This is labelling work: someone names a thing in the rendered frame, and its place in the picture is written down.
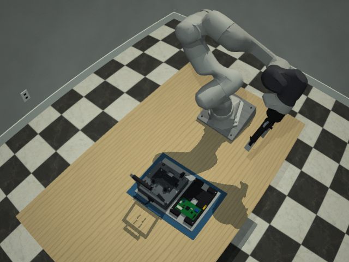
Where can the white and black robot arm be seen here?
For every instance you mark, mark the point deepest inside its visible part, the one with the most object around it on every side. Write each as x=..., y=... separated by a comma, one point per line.
x=287, y=84

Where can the green circuit board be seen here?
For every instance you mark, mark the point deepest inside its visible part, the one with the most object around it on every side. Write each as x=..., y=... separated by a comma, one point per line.
x=188, y=209

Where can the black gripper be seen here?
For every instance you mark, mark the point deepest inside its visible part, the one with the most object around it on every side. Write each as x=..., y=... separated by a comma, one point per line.
x=273, y=115

